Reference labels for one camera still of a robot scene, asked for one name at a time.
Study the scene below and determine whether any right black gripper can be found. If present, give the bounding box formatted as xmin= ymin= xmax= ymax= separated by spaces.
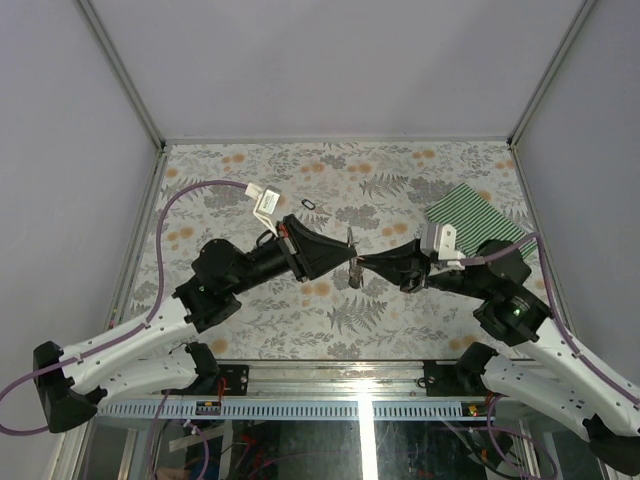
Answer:
xmin=357 ymin=235 xmax=492 ymax=299

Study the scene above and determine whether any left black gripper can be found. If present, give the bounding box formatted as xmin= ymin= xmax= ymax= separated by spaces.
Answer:
xmin=230 ymin=215 xmax=358 ymax=297

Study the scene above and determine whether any large metal keyring with keys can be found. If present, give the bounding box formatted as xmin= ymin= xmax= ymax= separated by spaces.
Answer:
xmin=347 ymin=227 xmax=364 ymax=290

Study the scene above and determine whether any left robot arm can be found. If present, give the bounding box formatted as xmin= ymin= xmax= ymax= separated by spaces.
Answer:
xmin=33 ymin=215 xmax=356 ymax=433

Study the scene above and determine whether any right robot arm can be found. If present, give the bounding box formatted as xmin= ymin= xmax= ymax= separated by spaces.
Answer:
xmin=357 ymin=240 xmax=639 ymax=476

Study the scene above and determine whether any green striped folded cloth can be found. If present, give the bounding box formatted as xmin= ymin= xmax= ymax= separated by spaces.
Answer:
xmin=426 ymin=183 xmax=527 ymax=257

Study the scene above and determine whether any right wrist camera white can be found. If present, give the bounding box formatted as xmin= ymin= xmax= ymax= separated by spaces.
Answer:
xmin=420 ymin=222 xmax=466 ymax=270

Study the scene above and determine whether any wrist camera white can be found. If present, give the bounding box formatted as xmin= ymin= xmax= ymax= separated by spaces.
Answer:
xmin=420 ymin=222 xmax=466 ymax=270
xmin=245 ymin=183 xmax=281 ymax=234

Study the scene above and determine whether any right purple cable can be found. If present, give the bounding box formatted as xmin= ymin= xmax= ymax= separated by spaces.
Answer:
xmin=462 ymin=232 xmax=640 ymax=406

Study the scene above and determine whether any purple cable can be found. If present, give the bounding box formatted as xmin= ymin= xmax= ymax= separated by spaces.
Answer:
xmin=462 ymin=232 xmax=640 ymax=406
xmin=0 ymin=180 xmax=251 ymax=435

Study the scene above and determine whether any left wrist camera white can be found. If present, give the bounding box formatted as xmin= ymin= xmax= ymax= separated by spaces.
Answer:
xmin=245 ymin=183 xmax=281 ymax=234

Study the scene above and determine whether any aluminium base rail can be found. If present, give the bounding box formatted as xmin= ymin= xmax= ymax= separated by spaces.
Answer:
xmin=119 ymin=359 xmax=551 ymax=401

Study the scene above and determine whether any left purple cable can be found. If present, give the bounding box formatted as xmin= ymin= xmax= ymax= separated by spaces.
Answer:
xmin=0 ymin=180 xmax=251 ymax=435

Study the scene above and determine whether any white slotted cable duct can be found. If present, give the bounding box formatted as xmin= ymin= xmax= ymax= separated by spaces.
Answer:
xmin=98 ymin=398 xmax=486 ymax=421

